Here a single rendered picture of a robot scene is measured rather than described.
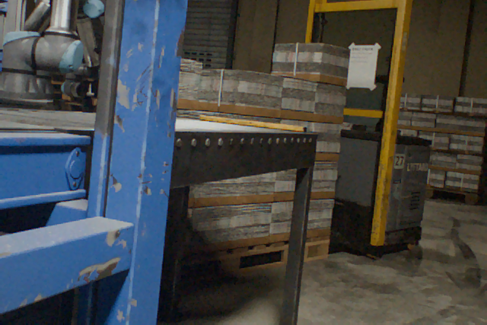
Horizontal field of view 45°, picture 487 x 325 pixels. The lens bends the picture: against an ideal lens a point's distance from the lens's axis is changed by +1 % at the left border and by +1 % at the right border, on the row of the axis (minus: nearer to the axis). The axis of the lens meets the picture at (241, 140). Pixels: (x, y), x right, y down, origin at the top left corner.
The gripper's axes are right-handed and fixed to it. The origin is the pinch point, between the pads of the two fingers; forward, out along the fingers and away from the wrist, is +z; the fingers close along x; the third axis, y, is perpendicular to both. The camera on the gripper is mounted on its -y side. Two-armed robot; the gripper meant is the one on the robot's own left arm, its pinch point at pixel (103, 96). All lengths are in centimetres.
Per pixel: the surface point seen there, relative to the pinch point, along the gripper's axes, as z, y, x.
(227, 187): 44, -39, 48
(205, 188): 44, -39, 33
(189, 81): 43.7, 10.8, 16.6
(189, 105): 44.5, 0.0, 17.3
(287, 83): 44, 17, 86
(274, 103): 44, 5, 77
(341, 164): 20, -31, 182
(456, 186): -52, -67, 541
